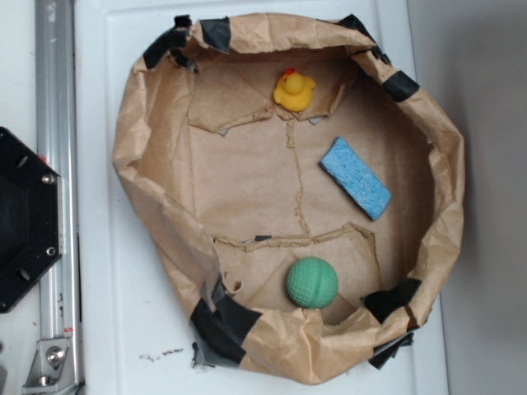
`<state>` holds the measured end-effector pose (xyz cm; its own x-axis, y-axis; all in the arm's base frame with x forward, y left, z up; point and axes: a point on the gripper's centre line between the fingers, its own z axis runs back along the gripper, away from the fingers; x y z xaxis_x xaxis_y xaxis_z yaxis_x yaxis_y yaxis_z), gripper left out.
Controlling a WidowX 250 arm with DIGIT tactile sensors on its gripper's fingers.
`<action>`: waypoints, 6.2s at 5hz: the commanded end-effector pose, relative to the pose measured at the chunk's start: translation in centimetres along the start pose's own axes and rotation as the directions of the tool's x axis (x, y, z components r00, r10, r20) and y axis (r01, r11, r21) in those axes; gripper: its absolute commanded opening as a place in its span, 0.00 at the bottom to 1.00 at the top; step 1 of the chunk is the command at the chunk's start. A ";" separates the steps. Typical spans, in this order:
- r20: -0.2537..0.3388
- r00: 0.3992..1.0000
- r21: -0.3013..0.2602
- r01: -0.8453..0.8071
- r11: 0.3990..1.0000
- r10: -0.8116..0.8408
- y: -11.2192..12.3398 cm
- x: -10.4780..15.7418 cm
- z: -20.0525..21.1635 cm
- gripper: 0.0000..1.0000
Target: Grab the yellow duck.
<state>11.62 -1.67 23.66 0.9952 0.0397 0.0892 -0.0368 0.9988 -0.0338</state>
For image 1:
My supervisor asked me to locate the yellow rubber duck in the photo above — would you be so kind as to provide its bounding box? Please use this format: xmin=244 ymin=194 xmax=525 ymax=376
xmin=273 ymin=67 xmax=316 ymax=112

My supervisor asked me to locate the brown paper bag tray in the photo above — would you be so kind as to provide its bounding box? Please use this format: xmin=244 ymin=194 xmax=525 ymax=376
xmin=113 ymin=13 xmax=465 ymax=384

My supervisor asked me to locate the blue sponge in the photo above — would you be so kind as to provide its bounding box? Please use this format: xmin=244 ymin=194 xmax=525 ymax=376
xmin=319 ymin=137 xmax=392 ymax=221

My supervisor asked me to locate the green dimpled ball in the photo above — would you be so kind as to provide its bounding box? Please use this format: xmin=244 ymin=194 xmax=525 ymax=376
xmin=286 ymin=257 xmax=338 ymax=309

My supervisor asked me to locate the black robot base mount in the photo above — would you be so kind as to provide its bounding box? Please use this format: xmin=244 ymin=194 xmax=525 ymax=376
xmin=1 ymin=128 xmax=62 ymax=314

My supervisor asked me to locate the aluminium extrusion rail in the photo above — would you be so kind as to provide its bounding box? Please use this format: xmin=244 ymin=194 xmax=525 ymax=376
xmin=35 ymin=1 xmax=85 ymax=394

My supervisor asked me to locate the metal corner bracket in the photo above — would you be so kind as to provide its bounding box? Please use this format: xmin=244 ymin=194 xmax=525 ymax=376
xmin=21 ymin=337 xmax=75 ymax=394

